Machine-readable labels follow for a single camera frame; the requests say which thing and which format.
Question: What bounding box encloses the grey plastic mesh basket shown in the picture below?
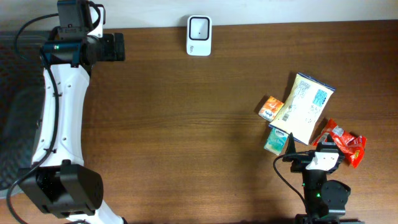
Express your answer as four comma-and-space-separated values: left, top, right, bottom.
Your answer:
1, 31, 49, 200

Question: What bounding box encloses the white barcode scanner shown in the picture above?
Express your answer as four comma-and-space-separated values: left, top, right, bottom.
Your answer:
186, 15, 212, 57

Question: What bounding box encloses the orange tissue pack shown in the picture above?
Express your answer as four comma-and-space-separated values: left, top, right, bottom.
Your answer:
258, 96, 284, 121

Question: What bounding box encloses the green tissue pack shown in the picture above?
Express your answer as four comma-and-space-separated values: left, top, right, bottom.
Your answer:
264, 128, 289, 156

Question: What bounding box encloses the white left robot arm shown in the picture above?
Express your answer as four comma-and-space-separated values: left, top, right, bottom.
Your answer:
17, 33, 126, 223

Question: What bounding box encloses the cream snack bag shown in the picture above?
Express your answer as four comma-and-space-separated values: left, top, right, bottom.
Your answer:
269, 73, 336, 145

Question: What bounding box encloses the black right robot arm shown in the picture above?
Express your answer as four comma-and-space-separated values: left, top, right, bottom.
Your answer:
281, 134, 361, 224

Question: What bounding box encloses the red snack packet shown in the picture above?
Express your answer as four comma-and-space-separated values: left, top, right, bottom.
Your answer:
312, 118, 368, 169

